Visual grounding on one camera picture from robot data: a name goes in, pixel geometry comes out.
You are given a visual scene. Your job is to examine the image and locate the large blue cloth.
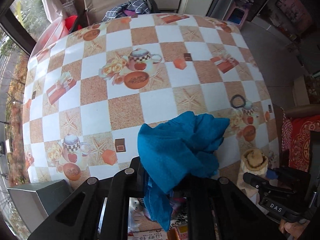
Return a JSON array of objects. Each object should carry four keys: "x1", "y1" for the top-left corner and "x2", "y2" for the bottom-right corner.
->
[{"x1": 137, "y1": 111, "x2": 230, "y2": 231}]

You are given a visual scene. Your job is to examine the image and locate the person's hand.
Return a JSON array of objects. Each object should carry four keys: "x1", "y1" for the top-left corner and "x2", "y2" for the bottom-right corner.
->
[{"x1": 279, "y1": 219, "x2": 307, "y2": 239}]

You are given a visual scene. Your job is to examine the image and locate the dark green storage box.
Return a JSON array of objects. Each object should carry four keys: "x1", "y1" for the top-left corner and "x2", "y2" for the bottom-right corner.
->
[{"x1": 7, "y1": 180, "x2": 72, "y2": 232}]

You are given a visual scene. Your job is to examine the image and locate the pink patterned box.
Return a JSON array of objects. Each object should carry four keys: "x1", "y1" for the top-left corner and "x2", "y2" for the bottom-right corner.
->
[{"x1": 167, "y1": 214, "x2": 189, "y2": 240}]

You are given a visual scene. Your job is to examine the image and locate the red patterned cushion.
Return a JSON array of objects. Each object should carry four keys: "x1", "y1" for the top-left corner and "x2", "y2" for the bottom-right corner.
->
[{"x1": 281, "y1": 114, "x2": 319, "y2": 172}]

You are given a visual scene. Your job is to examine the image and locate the brown wooden chair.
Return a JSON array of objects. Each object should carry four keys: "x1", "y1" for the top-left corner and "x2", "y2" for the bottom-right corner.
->
[{"x1": 280, "y1": 104, "x2": 319, "y2": 133}]

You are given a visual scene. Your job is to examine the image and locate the checkered floral tablecloth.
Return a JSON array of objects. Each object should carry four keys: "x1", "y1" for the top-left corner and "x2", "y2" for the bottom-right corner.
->
[{"x1": 23, "y1": 14, "x2": 279, "y2": 187}]

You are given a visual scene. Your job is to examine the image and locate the pink plastic stool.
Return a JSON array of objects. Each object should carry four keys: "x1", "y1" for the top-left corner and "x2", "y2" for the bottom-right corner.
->
[{"x1": 223, "y1": 2, "x2": 250, "y2": 29}]

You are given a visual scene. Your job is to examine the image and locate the plaid cloth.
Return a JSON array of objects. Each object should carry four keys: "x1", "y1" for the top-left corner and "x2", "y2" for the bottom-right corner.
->
[{"x1": 102, "y1": 0, "x2": 151, "y2": 22}]

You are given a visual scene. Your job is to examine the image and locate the black hair tie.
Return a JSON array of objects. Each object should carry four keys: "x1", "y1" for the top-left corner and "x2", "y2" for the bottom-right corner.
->
[{"x1": 229, "y1": 94, "x2": 246, "y2": 109}]

